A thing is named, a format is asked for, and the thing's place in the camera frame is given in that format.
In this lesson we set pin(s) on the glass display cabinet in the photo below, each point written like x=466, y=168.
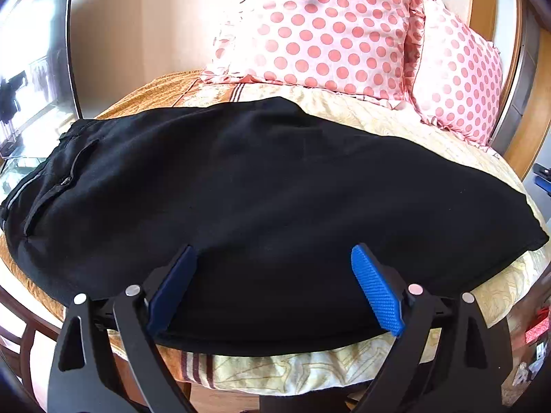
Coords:
x=30, y=94

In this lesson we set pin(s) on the wooden bed frame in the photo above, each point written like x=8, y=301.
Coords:
x=26, y=331

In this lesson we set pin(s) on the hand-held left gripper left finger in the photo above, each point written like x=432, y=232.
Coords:
x=168, y=292

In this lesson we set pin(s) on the large pink polka dot pillow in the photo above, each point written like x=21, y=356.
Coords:
x=318, y=30

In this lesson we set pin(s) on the cream and orange patterned bedspread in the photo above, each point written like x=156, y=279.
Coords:
x=379, y=365

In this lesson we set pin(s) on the small pink polka dot pillow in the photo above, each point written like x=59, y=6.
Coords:
x=456, y=77

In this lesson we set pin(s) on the red patterned box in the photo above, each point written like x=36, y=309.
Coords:
x=537, y=333

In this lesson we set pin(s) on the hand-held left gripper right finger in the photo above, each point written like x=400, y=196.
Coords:
x=379, y=292

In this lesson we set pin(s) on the wooden headboard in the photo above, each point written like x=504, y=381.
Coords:
x=508, y=73

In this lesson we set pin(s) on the black pants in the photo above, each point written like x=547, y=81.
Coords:
x=258, y=223

